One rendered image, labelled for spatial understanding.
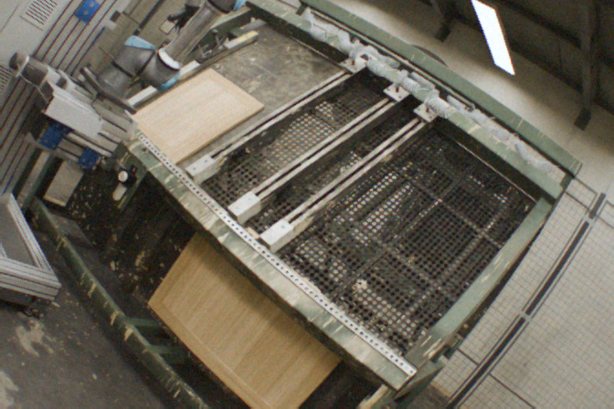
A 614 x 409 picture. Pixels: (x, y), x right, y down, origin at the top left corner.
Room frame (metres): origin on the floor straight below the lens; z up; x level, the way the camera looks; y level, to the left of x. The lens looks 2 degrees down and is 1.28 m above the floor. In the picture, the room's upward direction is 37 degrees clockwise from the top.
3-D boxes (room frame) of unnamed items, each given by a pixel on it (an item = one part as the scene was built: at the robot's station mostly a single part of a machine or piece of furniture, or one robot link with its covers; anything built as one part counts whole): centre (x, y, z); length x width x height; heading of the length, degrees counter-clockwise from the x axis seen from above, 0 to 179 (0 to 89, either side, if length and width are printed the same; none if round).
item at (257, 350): (2.45, -0.15, 0.53); 0.90 x 0.02 x 0.55; 64
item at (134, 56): (2.05, 0.80, 1.20); 0.13 x 0.12 x 0.14; 114
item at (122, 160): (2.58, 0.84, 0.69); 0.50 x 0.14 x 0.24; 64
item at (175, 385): (3.02, -0.04, 0.41); 2.20 x 1.38 x 0.83; 64
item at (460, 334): (2.88, -0.81, 1.38); 0.70 x 0.15 x 0.85; 64
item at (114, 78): (2.05, 0.81, 1.09); 0.15 x 0.15 x 0.10
